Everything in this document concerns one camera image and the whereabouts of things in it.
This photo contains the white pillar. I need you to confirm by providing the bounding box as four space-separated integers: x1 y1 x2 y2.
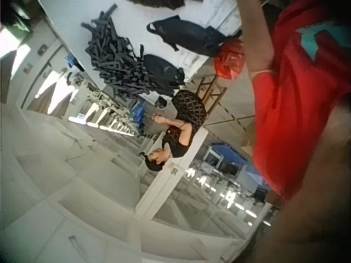
134 126 209 220

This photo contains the wooden stool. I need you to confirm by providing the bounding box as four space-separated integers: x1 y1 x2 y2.
196 75 228 114

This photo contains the blue table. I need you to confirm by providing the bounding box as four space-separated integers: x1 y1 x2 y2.
203 142 268 192

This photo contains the black backpack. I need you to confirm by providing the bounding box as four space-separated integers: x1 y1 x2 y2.
146 15 243 58
142 54 185 96

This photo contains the red plastic bag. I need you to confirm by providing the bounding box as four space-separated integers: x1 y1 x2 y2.
214 38 245 81

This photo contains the black fabric pile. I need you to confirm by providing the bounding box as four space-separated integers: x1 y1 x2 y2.
126 0 186 11

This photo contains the heap of black straps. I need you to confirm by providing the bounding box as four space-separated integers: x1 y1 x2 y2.
80 3 162 98

